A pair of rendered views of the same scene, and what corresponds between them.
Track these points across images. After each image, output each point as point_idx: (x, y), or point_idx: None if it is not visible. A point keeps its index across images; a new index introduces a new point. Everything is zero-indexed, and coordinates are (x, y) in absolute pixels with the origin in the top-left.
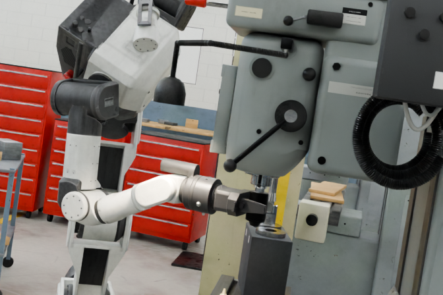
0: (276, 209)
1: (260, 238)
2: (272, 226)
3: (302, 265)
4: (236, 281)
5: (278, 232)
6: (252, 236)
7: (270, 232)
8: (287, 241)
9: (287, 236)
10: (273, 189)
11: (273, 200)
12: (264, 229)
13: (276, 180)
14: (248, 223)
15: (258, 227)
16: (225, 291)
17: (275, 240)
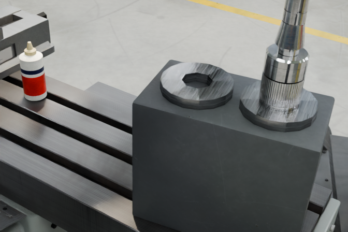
0: (269, 65)
1: (163, 67)
2: (242, 96)
3: None
4: (319, 218)
5: (176, 84)
6: (175, 60)
7: (178, 73)
8: (137, 97)
9: (186, 112)
10: (283, 11)
11: (275, 40)
12: (203, 73)
13: None
14: (308, 91)
15: (219, 69)
16: (27, 45)
17: (149, 83)
